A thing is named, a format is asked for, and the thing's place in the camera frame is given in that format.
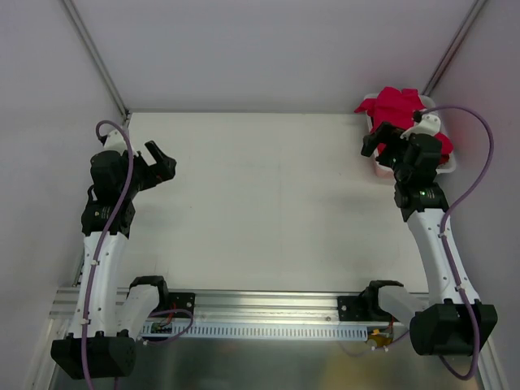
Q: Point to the pink t shirt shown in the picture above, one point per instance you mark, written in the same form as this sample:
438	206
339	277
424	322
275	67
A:
409	121

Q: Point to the aluminium mounting rail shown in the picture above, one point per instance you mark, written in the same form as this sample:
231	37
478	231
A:
266	307

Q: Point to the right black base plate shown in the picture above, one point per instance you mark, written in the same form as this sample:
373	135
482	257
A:
352	309

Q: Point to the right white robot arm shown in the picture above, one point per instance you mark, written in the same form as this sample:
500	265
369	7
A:
454	322

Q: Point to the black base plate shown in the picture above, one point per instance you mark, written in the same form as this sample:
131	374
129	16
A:
181	303
352	309

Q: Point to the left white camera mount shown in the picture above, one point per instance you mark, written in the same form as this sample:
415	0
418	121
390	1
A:
116	141

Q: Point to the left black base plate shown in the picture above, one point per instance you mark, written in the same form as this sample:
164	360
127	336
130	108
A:
181	303

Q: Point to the white slotted cable duct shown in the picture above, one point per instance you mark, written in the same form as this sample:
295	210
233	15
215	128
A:
273	331

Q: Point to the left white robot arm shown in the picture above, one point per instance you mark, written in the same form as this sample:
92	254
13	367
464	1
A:
101	340

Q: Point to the left aluminium frame post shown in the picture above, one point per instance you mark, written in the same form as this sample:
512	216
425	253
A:
82	31

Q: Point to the white plastic basket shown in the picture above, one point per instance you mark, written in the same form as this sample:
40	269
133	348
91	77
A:
389	104

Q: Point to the aluminium frame post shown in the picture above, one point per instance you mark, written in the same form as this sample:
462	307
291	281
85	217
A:
82	31
455	44

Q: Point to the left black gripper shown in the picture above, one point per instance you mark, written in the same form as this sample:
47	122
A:
150	171

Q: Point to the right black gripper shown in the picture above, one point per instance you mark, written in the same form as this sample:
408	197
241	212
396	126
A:
384	143

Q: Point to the right aluminium frame post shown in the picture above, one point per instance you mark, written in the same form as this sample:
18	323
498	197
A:
455	44

